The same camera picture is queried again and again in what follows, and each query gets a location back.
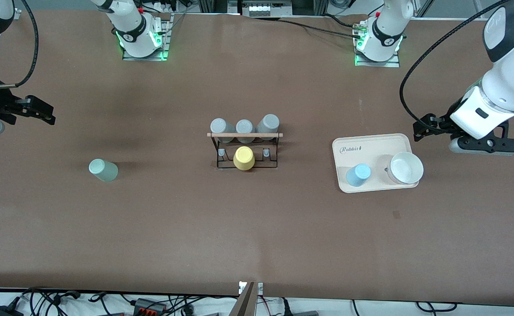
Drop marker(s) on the grey plastic cup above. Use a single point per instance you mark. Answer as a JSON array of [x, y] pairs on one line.
[[269, 123], [244, 126], [219, 126]]

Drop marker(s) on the white power strip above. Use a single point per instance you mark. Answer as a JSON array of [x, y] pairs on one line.
[[263, 8]]

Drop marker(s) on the white bowl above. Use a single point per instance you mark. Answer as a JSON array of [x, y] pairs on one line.
[[407, 167]]

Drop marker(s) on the pale green plastic cup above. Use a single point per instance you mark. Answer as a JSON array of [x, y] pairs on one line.
[[103, 170]]

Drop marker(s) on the white marker tag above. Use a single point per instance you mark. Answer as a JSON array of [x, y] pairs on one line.
[[260, 288]]

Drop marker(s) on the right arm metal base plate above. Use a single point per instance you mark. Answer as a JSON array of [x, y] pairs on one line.
[[165, 44]]

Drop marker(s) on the light blue plastic cup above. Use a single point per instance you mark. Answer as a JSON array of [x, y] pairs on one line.
[[358, 175]]

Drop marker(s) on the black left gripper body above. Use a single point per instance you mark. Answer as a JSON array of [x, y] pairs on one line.
[[442, 123]]

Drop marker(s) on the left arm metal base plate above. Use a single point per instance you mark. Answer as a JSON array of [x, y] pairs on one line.
[[393, 63]]

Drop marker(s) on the grey box orange connectors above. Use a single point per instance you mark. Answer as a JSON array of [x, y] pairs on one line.
[[149, 306]]

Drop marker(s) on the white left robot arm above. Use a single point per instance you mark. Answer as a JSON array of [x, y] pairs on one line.
[[507, 87]]

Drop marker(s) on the yellow plastic cup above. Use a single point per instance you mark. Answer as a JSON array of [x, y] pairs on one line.
[[244, 158]]

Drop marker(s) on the wooden post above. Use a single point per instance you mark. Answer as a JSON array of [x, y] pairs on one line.
[[244, 303]]

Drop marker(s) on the aluminium frame profile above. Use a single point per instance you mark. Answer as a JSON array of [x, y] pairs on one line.
[[213, 5]]

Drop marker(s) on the black power adapter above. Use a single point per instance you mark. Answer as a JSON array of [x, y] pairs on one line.
[[4, 311]]

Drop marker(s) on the cream rectangular tray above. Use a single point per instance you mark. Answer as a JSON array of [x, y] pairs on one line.
[[371, 149]]

